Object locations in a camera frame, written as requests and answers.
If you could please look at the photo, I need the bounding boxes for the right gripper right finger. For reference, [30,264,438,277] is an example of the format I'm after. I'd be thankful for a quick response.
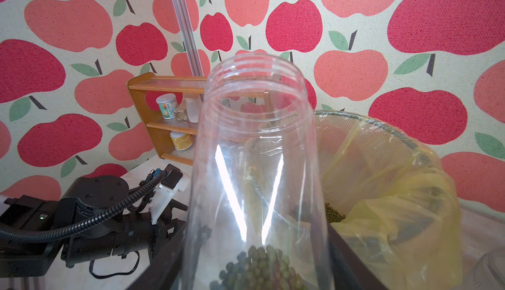
[327,223,387,290]

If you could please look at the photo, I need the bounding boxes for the yellow small can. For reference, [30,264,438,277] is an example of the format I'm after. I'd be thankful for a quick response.
[170,131,193,151]

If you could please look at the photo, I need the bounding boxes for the metal mesh trash bin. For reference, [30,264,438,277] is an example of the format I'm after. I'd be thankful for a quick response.
[314,111,438,214]

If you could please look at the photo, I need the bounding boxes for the short clear plastic jar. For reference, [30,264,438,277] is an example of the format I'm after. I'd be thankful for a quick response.
[181,53,334,289]

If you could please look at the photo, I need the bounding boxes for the ribbed glass jar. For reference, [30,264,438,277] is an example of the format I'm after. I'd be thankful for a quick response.
[470,248,504,290]

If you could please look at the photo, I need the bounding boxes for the yellow plastic bin liner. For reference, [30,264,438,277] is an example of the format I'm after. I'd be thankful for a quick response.
[315,112,463,290]

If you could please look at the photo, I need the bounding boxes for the left aluminium corner post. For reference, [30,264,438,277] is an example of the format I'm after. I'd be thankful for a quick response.
[173,0,204,77]

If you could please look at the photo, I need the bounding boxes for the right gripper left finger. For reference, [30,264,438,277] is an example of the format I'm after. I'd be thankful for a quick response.
[127,222,186,290]

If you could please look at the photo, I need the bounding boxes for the green white cup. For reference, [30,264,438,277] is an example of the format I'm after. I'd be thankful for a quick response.
[156,93,178,120]

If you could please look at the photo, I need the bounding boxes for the white pink bottle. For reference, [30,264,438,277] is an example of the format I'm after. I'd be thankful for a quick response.
[184,93,203,123]

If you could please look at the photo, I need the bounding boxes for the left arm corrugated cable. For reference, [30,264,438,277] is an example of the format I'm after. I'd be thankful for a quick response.
[0,170,166,245]

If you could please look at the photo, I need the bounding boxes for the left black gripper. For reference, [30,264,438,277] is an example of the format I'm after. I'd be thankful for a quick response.
[148,199,188,258]

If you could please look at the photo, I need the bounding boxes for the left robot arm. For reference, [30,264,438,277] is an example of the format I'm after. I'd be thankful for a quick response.
[1,176,188,278]

